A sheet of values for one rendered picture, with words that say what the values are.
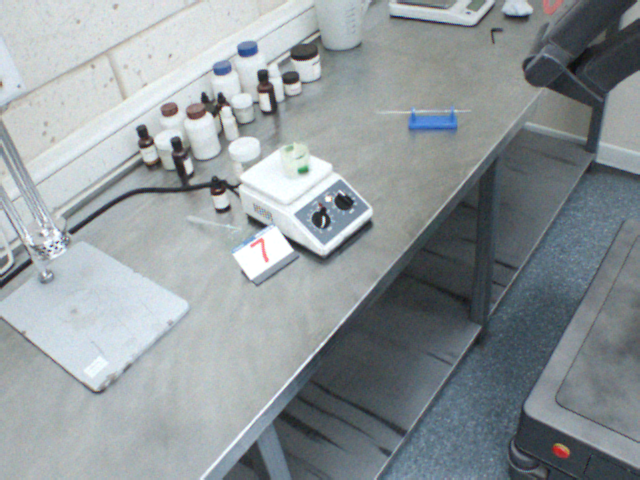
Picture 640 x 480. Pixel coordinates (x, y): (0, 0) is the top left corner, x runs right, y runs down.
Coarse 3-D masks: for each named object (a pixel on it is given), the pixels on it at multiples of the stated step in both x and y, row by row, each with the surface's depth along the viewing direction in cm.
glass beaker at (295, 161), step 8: (296, 128) 104; (280, 136) 104; (288, 136) 105; (296, 136) 105; (304, 136) 103; (280, 144) 104; (288, 144) 106; (304, 144) 101; (280, 152) 103; (288, 152) 101; (296, 152) 101; (304, 152) 102; (288, 160) 102; (296, 160) 102; (304, 160) 103; (288, 168) 104; (296, 168) 103; (304, 168) 104; (288, 176) 105; (296, 176) 104; (304, 176) 105
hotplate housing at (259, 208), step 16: (336, 176) 108; (240, 192) 109; (256, 192) 107; (304, 192) 105; (320, 192) 105; (256, 208) 108; (272, 208) 104; (288, 208) 103; (288, 224) 104; (352, 224) 105; (304, 240) 103; (336, 240) 102; (320, 256) 103
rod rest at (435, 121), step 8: (408, 120) 129; (416, 120) 129; (424, 120) 128; (432, 120) 128; (440, 120) 128; (448, 120) 127; (456, 120) 127; (408, 128) 129; (416, 128) 128; (424, 128) 128
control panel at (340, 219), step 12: (324, 192) 106; (336, 192) 106; (348, 192) 107; (312, 204) 104; (324, 204) 104; (360, 204) 106; (300, 216) 102; (336, 216) 104; (348, 216) 105; (312, 228) 102; (324, 228) 102; (336, 228) 103; (324, 240) 101
